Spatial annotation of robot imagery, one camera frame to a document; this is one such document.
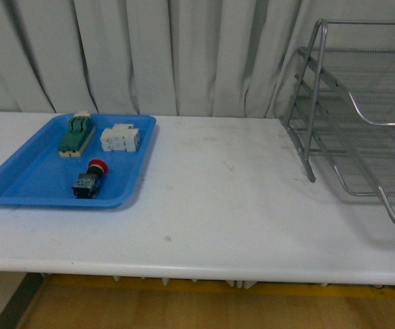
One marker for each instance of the grey curtain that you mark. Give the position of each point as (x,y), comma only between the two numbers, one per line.
(180,58)

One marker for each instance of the blue plastic tray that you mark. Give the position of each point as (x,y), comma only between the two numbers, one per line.
(36,175)

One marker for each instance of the red emergency push button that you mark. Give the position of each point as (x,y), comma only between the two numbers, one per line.
(87,184)

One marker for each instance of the green knife switch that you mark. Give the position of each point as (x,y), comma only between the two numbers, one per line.
(81,129)

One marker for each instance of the silver wire rack frame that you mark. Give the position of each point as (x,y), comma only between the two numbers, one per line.
(359,35)

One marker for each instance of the silver mesh tray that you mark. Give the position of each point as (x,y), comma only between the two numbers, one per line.
(374,153)
(364,79)
(332,111)

